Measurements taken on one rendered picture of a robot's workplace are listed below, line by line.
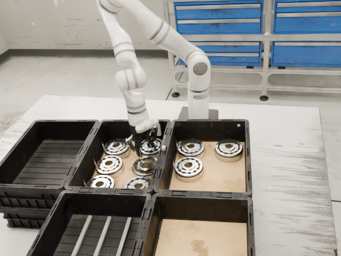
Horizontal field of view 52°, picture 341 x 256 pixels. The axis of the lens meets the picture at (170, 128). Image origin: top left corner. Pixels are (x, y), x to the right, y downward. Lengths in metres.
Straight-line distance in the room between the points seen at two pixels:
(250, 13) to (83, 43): 2.33
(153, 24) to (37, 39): 3.66
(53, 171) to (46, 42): 3.54
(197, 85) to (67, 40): 3.37
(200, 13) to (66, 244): 2.29
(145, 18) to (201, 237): 0.78
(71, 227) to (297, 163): 0.91
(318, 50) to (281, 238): 2.08
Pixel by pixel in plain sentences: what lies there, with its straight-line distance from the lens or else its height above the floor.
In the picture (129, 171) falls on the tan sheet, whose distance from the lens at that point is 1.34.
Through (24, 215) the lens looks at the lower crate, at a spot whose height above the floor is 0.78.
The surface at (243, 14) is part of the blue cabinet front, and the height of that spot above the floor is 0.77.
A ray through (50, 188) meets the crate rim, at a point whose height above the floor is 0.93.
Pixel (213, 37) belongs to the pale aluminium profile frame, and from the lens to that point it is 3.05.
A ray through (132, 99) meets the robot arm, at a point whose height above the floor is 1.11.
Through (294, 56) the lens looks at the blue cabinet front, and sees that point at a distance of 3.11.
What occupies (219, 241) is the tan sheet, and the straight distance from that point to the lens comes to 1.09.
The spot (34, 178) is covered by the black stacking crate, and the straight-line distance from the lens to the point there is 1.46.
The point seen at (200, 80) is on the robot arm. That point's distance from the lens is 1.46.
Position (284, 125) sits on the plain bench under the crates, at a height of 0.70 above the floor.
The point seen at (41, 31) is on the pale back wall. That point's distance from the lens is 4.84.
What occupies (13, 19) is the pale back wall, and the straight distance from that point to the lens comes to 5.02.
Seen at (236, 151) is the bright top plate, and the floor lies 0.86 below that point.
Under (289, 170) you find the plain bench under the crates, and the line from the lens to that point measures 1.50.
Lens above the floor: 1.70
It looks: 35 degrees down
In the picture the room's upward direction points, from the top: 8 degrees counter-clockwise
